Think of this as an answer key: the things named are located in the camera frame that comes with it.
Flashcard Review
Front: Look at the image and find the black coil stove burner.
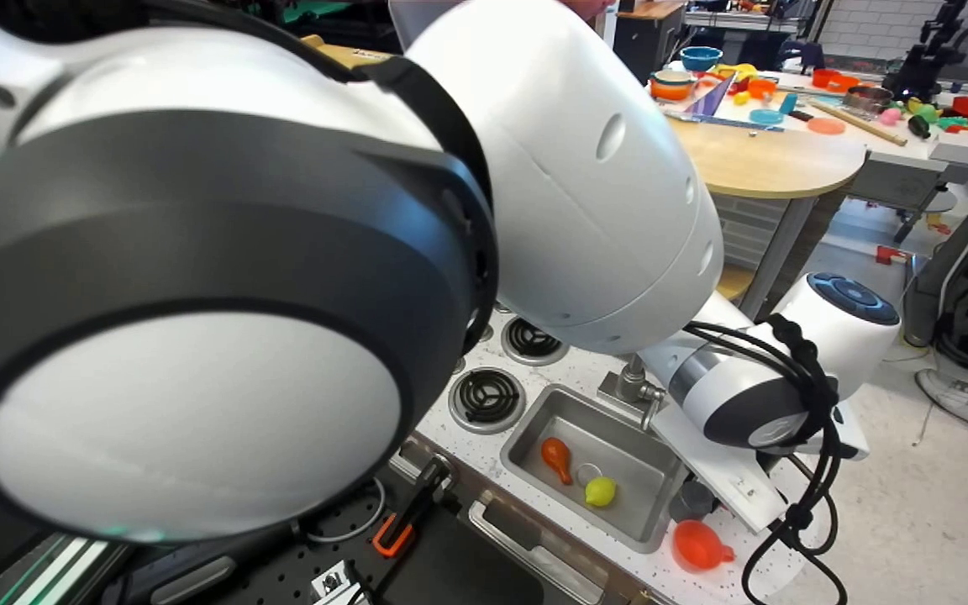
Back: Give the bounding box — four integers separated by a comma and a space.
445, 362, 531, 438
501, 315, 570, 371

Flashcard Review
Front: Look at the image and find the wooden toy kitchen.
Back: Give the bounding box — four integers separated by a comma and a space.
394, 264, 807, 605

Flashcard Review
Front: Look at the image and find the silver toy faucet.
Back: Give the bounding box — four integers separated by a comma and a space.
595, 354, 670, 423

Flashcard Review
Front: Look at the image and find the orange toy food piece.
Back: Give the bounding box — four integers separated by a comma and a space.
537, 434, 577, 487

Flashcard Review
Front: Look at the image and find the metal toy sink basin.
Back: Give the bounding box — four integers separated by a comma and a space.
499, 382, 688, 557

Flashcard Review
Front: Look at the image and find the yellow-green toy ball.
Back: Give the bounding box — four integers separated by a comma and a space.
581, 475, 622, 515

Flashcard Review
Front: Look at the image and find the orange bowl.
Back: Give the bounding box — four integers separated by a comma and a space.
650, 66, 704, 109

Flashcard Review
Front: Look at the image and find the round wooden table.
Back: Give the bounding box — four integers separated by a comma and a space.
650, 97, 872, 323

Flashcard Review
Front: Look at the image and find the white printed label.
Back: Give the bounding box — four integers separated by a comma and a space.
308, 560, 359, 605

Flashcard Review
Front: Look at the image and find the blue bowl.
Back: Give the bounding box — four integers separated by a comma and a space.
680, 43, 725, 75

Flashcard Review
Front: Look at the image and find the orange toy tray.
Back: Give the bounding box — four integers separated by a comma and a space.
810, 64, 867, 97

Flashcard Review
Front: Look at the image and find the green white striped bar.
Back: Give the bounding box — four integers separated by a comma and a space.
0, 536, 119, 605

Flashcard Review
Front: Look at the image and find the black machine stand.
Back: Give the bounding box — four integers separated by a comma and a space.
884, 0, 968, 104

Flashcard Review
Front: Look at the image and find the grey cupboard door handle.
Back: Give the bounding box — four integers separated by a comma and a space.
463, 497, 548, 560

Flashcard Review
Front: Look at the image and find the thin grey wire loop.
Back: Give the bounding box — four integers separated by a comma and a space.
299, 475, 394, 550

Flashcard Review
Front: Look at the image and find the black clamp orange handle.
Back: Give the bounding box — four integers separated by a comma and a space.
365, 454, 457, 565

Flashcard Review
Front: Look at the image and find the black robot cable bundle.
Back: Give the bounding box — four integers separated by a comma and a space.
682, 314, 860, 605

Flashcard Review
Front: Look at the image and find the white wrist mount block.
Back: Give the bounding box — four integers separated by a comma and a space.
823, 382, 872, 461

